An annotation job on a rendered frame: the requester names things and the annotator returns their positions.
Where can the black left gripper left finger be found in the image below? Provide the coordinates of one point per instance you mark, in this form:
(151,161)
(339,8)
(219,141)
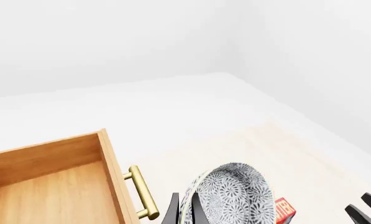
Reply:
(172,212)

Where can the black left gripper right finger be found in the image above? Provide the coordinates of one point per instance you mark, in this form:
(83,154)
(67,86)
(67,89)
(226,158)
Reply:
(198,213)

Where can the wooden drawer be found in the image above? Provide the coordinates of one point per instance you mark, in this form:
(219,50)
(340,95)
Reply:
(48,186)

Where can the red printed food box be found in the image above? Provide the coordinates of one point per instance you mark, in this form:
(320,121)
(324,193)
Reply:
(285,210)

